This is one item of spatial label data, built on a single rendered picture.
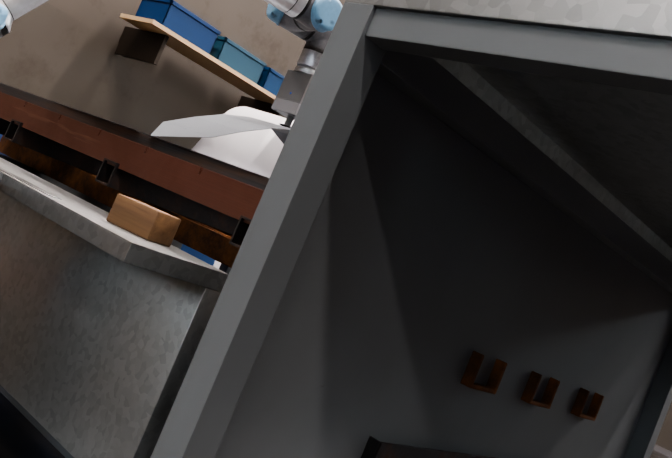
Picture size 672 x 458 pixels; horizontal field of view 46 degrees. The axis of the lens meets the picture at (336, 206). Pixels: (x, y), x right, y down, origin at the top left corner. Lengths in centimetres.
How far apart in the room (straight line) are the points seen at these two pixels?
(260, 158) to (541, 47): 454
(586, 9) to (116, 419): 98
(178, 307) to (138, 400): 16
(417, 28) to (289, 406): 43
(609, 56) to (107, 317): 102
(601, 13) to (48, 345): 118
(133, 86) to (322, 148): 557
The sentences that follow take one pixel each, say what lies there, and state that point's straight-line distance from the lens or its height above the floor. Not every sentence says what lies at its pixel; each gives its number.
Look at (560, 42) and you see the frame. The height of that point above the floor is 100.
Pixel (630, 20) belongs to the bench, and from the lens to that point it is 63.
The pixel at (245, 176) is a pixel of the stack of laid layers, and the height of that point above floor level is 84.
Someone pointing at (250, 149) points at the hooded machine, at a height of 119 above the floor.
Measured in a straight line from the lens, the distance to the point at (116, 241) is 117.
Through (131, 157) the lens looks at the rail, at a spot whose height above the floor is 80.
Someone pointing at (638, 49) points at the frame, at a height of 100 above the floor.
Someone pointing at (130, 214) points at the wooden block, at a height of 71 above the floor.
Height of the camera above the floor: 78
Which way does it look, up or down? 3 degrees up
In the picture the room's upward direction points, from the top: 23 degrees clockwise
